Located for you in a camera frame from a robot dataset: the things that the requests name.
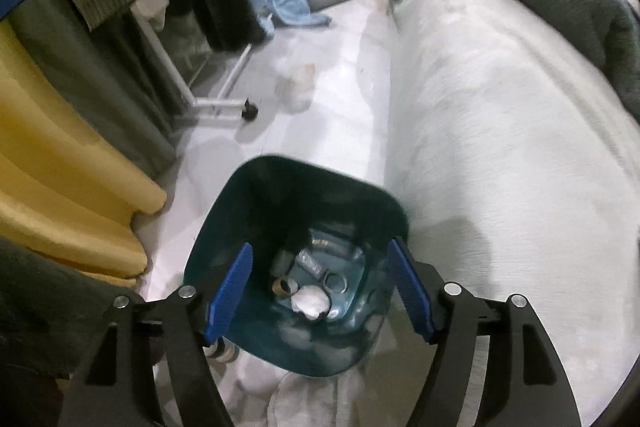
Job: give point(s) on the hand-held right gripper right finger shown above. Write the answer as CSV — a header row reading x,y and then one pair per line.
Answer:
x,y
412,292

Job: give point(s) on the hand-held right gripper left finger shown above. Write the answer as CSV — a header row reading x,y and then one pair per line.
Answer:
x,y
227,297

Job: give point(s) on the small brown tape roll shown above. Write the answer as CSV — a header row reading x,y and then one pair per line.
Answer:
x,y
283,287

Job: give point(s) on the large white tissue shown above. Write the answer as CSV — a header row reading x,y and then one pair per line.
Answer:
x,y
310,302

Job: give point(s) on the dark teal plastic bin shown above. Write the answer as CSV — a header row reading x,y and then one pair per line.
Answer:
x,y
280,197

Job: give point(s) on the dark grey hanging garment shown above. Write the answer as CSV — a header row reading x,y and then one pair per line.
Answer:
x,y
100,82

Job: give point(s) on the white floor cloth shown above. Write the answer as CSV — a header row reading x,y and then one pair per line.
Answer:
x,y
310,399

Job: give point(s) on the bed with grey sheet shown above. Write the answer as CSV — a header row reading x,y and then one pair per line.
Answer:
x,y
500,157

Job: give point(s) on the yellow hanging garment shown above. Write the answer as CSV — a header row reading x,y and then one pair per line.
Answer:
x,y
50,157

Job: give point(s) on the dark fuzzy cloth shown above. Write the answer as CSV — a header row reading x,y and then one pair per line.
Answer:
x,y
45,307

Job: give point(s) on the white clothes rack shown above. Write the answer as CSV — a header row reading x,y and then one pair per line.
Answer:
x,y
215,107

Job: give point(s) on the clear plastic cup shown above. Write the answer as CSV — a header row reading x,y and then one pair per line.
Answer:
x,y
297,84

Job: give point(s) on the dark grey fleece blanket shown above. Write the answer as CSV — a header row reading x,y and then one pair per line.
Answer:
x,y
575,7

